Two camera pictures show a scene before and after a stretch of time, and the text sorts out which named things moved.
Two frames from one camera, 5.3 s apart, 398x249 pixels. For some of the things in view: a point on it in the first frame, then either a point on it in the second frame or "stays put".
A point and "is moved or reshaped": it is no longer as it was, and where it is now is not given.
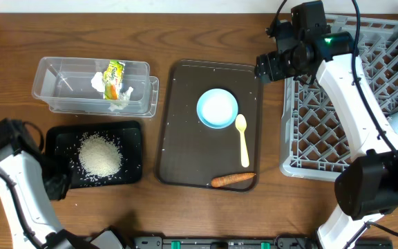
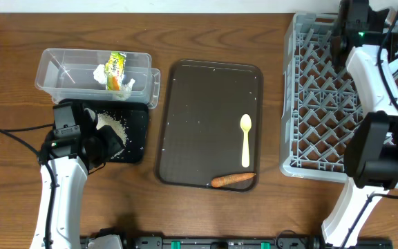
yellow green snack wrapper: [112, 78] is moved or reshaped
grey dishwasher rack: [314, 143] stays put
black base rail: [249, 243] stays put
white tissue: [97, 81] is moved or reshaped
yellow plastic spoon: [240, 123] is moved or reshaped
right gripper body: [276, 68] → [334, 59]
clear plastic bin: [65, 84] is moved or reshaped
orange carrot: [219, 181] stays put
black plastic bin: [98, 153] is moved or reshaped
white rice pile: [99, 155] is moved or reshaped
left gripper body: [55, 176] → [108, 144]
